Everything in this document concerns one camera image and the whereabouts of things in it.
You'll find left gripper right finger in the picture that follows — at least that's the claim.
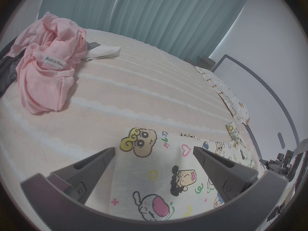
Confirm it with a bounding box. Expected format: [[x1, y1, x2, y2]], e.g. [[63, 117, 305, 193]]
[[193, 146, 258, 199]]

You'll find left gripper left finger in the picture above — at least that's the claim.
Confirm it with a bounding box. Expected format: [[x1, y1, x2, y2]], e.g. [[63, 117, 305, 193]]
[[49, 147, 116, 204]]

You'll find white printed pyjama top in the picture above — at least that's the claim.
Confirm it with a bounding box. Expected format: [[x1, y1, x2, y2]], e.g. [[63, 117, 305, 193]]
[[107, 122, 255, 221]]

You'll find bed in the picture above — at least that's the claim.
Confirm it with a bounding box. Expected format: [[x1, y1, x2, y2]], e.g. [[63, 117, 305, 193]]
[[0, 28, 296, 221]]

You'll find white printed pillow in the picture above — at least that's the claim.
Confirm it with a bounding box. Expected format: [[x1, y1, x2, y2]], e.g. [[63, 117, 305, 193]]
[[195, 66, 250, 124]]

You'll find pink garment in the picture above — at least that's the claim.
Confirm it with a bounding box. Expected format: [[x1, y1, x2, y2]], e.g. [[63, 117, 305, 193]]
[[16, 12, 87, 114]]

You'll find grey bedside table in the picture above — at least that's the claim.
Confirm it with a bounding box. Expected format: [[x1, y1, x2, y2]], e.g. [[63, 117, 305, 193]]
[[197, 56, 215, 68]]

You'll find white garment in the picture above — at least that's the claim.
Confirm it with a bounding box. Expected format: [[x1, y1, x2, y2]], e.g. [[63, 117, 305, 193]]
[[84, 45, 122, 62]]

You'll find grey garment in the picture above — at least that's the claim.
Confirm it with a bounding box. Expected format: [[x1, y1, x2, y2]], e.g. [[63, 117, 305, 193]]
[[85, 41, 101, 51]]

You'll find black garment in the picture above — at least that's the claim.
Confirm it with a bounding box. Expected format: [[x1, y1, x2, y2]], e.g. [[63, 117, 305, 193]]
[[0, 39, 24, 98]]

